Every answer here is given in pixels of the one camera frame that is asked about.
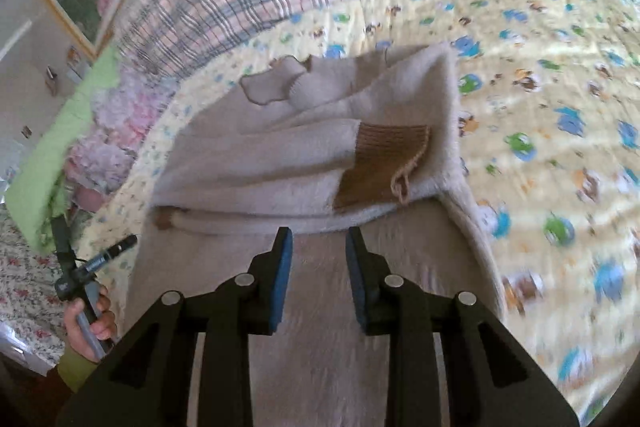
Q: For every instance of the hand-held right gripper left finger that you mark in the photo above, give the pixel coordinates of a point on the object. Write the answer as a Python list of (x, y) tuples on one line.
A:
[(282, 279)]

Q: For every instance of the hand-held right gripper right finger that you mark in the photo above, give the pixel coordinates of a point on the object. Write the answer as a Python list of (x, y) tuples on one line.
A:
[(356, 279)]

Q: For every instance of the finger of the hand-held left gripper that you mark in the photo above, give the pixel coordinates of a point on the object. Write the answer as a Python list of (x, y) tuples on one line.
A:
[(112, 252), (62, 247)]

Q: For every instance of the beige knitted sweater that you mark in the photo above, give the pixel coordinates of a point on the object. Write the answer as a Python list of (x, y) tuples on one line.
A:
[(280, 157)]

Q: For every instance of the person's left forearm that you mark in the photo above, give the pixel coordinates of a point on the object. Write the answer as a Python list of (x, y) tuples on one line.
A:
[(75, 372)]

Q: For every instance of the person's left hand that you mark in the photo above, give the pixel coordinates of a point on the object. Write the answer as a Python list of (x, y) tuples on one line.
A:
[(75, 332)]

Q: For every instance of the pink pillow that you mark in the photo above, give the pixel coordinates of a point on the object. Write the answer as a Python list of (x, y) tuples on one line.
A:
[(92, 199)]

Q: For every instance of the green blanket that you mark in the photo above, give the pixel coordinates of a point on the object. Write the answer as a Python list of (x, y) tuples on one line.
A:
[(60, 147)]

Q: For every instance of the floral ruffled pillow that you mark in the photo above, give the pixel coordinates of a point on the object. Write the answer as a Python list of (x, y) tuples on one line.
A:
[(125, 122)]

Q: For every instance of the yellow bear print blanket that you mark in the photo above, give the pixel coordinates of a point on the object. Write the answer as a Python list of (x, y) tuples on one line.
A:
[(550, 117)]

